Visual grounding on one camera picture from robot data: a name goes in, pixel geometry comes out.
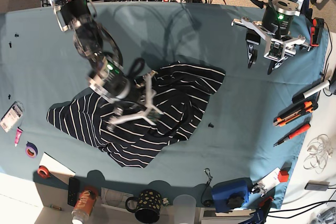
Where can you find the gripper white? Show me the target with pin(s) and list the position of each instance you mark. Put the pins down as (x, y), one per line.
(146, 108)
(277, 50)

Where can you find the navy white striped t-shirt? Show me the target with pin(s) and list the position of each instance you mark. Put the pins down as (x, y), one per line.
(182, 92)

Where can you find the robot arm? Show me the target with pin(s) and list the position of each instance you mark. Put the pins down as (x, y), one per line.
(94, 43)
(274, 29)

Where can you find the black white marker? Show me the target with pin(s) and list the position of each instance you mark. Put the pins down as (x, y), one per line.
(302, 96)

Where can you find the red black clamp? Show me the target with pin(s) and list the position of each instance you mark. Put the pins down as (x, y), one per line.
(316, 31)

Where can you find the orange black utility knife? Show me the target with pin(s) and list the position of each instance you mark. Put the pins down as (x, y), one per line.
(295, 112)

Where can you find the teal table cloth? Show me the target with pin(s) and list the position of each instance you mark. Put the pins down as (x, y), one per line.
(40, 67)

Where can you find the black mug gold leaves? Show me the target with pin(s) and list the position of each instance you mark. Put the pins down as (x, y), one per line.
(146, 206)

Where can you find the translucent plastic cup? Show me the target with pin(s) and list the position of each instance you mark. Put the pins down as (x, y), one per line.
(184, 209)

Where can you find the black remote control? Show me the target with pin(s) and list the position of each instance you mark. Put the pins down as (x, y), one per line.
(73, 190)

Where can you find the orange drink can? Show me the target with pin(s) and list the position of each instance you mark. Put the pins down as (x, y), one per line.
(84, 205)

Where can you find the white paper sheet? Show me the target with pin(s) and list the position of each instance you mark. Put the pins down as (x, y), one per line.
(55, 167)

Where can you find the small red cube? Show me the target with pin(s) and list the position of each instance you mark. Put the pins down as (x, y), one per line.
(283, 176)

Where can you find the blue box with knob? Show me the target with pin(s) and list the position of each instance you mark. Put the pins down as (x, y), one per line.
(230, 195)

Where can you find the purple tape roll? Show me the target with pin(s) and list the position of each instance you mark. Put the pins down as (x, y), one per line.
(31, 150)

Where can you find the orange tape roll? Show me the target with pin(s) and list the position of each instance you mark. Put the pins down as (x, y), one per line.
(43, 172)

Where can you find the white card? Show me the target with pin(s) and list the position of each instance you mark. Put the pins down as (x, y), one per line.
(270, 181)

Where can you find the pink glue tube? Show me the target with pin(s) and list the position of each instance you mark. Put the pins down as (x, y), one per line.
(18, 135)

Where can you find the clear plastic blister pack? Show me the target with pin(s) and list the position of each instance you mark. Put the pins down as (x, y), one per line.
(13, 115)

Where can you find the grey flat device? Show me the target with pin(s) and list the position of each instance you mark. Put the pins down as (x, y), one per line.
(316, 186)

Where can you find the orange handled screwdriver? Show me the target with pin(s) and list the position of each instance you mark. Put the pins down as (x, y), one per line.
(293, 134)

